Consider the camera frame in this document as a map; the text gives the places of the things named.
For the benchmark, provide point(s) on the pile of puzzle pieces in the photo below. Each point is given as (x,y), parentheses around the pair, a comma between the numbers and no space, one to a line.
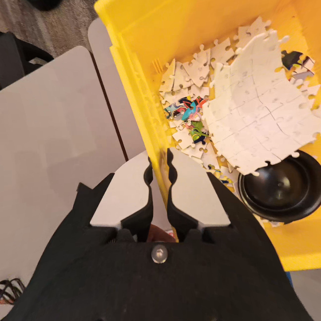
(185,75)

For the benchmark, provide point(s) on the yellow plastic bin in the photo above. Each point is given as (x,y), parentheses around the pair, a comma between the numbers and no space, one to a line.
(155,37)

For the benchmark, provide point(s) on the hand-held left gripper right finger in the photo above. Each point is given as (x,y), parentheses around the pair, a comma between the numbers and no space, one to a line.
(195,198)

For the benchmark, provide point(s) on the black round bowl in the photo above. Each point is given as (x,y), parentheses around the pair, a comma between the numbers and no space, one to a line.
(278,190)

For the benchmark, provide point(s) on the assembled white puzzle ball section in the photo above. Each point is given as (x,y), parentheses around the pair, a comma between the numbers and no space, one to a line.
(255,115)

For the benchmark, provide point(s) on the black chair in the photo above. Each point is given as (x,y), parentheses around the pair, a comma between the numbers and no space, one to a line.
(15,60)

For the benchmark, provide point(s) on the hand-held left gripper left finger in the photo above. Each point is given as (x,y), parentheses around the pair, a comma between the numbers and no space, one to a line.
(125,198)

